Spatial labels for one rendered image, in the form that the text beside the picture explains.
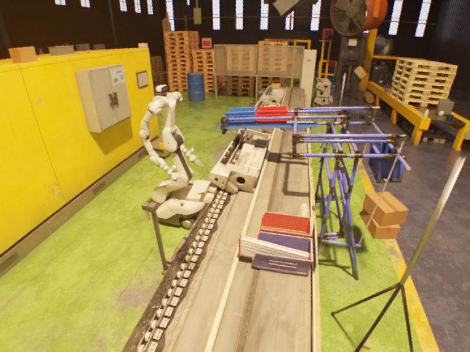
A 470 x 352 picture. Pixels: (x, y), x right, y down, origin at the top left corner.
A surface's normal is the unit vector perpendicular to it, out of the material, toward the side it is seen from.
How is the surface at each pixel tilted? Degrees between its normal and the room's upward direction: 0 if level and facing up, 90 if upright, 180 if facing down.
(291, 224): 88
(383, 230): 90
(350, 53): 90
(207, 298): 0
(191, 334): 0
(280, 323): 0
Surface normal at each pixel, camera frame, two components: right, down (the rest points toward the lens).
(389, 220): 0.13, 0.48
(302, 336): -0.01, -0.88
